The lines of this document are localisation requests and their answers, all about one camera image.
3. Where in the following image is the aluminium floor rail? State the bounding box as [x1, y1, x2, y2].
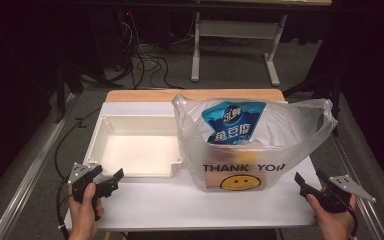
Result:
[329, 133, 381, 240]
[0, 93, 78, 240]

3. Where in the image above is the black metal stand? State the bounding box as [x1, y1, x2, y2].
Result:
[54, 6, 114, 124]
[283, 43, 343, 136]

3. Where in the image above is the long black floor cable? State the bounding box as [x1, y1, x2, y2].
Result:
[53, 108, 101, 181]

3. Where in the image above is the tangle of floor cables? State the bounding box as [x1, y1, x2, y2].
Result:
[113, 9, 184, 90]

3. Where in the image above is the clear plastic shopping bag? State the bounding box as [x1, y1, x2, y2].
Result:
[172, 93, 339, 193]

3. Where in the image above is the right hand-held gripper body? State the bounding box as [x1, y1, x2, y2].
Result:
[311, 174, 377, 214]

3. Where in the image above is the white-legged desk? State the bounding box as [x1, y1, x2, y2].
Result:
[190, 0, 333, 88]

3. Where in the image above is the hand-held gripper black cable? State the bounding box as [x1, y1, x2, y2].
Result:
[55, 176, 73, 240]
[346, 204, 360, 240]

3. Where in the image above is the person's right hand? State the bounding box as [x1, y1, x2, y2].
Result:
[305, 193, 358, 240]

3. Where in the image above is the white plastic bin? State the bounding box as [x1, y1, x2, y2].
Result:
[83, 114, 184, 178]

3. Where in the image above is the white board sheet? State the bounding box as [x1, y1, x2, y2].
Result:
[64, 100, 318, 232]

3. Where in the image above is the person's left hand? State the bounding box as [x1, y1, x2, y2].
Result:
[67, 183, 105, 240]

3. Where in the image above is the blue snack pouch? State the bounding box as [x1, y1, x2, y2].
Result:
[201, 100, 268, 146]

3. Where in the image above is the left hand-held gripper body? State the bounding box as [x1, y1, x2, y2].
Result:
[67, 162, 119, 204]

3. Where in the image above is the left hand-held gripper black cable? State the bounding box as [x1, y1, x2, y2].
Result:
[55, 176, 73, 240]

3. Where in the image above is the right hand-held gripper black cable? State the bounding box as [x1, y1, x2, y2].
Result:
[346, 204, 360, 240]

